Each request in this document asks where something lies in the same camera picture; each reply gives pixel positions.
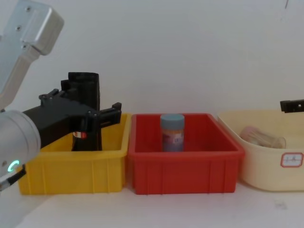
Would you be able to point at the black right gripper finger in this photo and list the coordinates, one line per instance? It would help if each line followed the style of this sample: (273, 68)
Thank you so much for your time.
(293, 106)

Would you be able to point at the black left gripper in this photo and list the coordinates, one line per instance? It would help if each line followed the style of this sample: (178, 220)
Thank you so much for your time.
(57, 118)

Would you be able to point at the dark bottle with red label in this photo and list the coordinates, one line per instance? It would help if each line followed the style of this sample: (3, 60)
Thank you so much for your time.
(86, 143)

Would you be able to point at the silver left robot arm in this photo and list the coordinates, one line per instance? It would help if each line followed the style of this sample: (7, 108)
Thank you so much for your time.
(16, 140)

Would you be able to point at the clear plastic bottle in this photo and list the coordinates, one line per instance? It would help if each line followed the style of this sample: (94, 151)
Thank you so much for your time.
(261, 139)

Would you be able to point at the white label with red border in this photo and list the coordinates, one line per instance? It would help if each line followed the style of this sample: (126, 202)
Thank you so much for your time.
(292, 160)

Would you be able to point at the cream plastic basin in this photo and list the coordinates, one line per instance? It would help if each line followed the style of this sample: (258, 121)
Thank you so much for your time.
(259, 171)

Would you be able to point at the yellow plastic bin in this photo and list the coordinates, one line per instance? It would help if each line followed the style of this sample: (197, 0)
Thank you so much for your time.
(71, 173)

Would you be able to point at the jar with blue lid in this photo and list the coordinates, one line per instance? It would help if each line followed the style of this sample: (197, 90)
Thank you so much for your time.
(173, 137)

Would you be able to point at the red plastic bin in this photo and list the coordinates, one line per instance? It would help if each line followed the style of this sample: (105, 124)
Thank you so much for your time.
(185, 173)

